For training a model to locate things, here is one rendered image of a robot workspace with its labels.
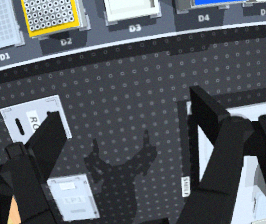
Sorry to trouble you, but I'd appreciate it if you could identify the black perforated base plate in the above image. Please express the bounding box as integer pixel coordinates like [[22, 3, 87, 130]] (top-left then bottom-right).
[[0, 24, 266, 224]]

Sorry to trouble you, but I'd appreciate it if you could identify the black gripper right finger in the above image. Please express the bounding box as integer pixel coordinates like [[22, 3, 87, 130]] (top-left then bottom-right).
[[176, 85, 266, 224]]

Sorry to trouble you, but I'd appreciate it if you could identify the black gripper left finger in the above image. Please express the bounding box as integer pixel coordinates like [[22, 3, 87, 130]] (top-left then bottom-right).
[[0, 111, 67, 224]]

